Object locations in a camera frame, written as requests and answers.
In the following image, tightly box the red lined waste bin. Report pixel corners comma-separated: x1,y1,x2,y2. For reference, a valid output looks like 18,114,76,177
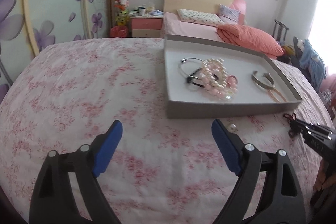
110,26,129,38

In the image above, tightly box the pink pearl bracelet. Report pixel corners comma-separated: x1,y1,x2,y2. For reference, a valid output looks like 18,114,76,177
266,87,288,103

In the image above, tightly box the blue plush garment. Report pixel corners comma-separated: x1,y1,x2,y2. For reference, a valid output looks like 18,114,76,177
299,39,326,90

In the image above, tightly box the white mug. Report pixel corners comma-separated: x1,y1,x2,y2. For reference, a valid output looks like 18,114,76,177
138,7,146,16

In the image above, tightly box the dark red bead necklace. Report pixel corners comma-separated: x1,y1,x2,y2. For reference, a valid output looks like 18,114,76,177
282,113,300,138

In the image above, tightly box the floral pink bedspread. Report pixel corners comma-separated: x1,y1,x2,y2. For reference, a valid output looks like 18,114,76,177
0,37,336,224

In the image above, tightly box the pink bed sheet mattress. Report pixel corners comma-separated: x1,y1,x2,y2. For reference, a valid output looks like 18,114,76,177
160,12,222,42

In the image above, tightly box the purple patterned pillow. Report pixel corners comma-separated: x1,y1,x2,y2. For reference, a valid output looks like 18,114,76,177
218,5,240,24

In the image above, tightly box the pink nightstand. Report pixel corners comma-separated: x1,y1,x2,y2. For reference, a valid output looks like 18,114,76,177
130,15,163,38

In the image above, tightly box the floral white pillow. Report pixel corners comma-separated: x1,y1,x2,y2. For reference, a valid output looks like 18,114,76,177
177,9,224,27

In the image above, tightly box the pink curtain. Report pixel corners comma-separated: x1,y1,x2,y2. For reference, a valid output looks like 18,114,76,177
309,0,335,44

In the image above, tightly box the grey cardboard tray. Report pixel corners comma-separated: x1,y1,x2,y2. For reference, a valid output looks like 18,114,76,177
164,35,302,119

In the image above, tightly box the sliding floral wardrobe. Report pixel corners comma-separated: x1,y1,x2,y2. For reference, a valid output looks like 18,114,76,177
1,0,111,94

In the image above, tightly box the person's right hand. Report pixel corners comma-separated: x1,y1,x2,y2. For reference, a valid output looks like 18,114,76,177
313,159,336,192

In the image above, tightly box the folded coral duvet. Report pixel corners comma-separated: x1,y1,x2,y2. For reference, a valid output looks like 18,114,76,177
217,24,284,59

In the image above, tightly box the pink chunky bead bracelet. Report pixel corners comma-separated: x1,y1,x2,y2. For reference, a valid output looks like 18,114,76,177
202,74,240,101

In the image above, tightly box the black bead bracelet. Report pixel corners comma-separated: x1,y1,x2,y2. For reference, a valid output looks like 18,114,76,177
184,69,221,88

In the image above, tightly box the black wooden chair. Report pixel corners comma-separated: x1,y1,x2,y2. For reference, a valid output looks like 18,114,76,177
272,19,289,42

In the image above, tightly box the thin silver hoop bangle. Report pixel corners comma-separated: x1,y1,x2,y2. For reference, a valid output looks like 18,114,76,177
178,57,203,83

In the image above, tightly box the silver cuff bangle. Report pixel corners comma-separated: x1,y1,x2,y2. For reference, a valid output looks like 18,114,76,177
251,71,275,90

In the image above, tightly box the pearl earring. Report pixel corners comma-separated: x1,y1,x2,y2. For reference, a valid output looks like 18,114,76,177
228,123,238,133

